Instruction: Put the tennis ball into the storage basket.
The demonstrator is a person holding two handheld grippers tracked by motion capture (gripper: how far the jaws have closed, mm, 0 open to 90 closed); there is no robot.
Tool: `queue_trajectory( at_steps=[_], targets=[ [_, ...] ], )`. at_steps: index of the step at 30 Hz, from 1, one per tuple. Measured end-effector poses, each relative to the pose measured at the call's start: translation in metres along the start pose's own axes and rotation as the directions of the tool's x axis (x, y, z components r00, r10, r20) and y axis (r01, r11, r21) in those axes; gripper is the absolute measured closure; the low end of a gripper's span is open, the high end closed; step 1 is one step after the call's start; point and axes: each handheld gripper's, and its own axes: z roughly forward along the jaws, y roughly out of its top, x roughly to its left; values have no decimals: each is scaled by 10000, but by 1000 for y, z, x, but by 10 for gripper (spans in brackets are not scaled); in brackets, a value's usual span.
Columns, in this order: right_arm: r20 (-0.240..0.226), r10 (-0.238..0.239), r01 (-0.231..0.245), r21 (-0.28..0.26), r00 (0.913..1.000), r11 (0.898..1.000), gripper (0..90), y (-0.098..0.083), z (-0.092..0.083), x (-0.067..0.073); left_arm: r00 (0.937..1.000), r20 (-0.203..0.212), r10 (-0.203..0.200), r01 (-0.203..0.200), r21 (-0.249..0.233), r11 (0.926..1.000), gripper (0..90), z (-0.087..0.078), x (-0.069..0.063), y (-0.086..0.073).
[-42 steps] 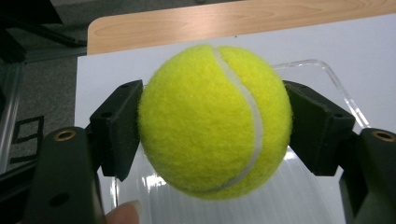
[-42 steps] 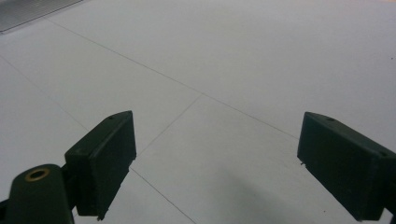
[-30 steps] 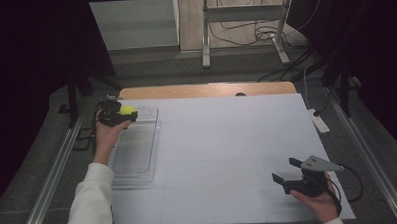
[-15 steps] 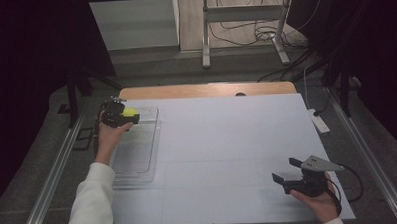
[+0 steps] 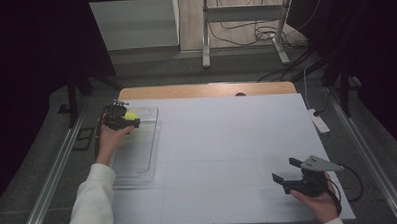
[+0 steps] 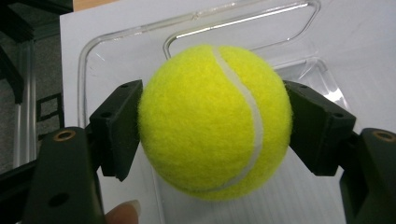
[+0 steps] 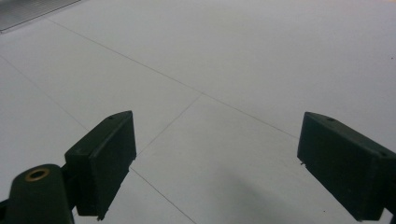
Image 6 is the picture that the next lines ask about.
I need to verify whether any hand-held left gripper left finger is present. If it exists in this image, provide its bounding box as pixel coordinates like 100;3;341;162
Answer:
88;78;144;183

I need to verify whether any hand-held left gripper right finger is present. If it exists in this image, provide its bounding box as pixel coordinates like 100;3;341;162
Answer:
282;79;358;177

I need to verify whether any clear plastic tray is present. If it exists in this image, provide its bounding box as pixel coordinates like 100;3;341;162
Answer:
77;0;353;224

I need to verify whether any yellow tennis ball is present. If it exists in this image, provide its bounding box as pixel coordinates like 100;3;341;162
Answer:
137;43;294;202

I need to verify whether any wooden table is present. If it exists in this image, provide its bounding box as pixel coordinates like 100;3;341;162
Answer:
72;0;120;13

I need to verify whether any black floor bracket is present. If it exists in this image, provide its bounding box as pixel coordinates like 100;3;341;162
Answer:
35;91;65;142

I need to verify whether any aluminium floor rail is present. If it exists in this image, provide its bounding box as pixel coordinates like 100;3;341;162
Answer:
12;39;37;170

